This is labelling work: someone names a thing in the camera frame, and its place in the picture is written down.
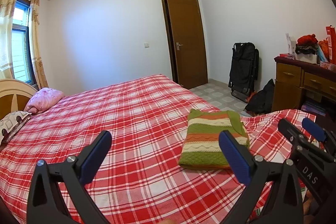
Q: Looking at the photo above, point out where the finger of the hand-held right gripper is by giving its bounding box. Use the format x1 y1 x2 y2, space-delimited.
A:
301 117 327 142
278 118 306 147

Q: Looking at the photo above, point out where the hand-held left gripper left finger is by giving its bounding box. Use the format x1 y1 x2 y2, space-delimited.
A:
26 131 112 224

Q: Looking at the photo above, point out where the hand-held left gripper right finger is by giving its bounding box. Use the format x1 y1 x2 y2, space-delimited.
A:
219 131 306 224

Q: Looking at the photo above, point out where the green striped knit sweater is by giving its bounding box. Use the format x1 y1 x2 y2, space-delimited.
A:
178 109 250 171

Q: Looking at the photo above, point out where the dark clothes pile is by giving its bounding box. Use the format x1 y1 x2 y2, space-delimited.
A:
295 44 319 55

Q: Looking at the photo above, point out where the blue purple box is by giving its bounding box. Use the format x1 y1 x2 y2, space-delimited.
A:
301 101 329 117

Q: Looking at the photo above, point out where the black bag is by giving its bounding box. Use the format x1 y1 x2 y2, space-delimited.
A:
245 79 275 113

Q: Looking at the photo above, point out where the brown wooden dresser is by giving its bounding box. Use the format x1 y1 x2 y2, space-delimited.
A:
272 55 336 117

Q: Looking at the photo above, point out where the red plaid bed sheet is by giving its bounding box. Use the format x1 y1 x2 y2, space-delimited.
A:
0 74 318 224

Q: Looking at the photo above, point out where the white paper bag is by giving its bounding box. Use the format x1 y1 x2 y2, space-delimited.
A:
295 53 319 64

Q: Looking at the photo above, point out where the black folded chair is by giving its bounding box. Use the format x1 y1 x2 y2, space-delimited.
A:
228 42 259 104

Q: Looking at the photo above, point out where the pink pillow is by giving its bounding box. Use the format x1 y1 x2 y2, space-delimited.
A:
24 88 65 114

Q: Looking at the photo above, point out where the orange gift bag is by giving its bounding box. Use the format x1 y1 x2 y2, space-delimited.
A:
317 40 329 62

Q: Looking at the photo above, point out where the white printed box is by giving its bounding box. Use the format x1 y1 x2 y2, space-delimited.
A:
285 33 297 54

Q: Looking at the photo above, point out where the tall red box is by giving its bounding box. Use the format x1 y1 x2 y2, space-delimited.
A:
325 26 336 62

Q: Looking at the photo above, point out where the red knit hat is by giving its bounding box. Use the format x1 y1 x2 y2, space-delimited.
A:
297 34 319 46

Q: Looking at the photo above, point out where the brown patterned pillow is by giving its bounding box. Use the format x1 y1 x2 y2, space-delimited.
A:
0 112 31 145

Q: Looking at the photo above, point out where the cream wooden headboard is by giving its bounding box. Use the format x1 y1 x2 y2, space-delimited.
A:
0 79 39 120

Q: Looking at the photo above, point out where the narrow yellow floral curtain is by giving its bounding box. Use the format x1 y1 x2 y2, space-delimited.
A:
30 0 49 90

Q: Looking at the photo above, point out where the brown wooden door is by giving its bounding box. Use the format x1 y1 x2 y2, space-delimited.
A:
167 0 209 90

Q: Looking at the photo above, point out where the window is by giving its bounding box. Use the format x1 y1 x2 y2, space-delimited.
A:
12 0 35 86

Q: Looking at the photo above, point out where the wide yellow floral curtain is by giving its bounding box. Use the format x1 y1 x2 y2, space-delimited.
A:
0 0 22 80

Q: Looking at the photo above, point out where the dark door frame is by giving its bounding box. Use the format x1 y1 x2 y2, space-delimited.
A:
161 0 179 85

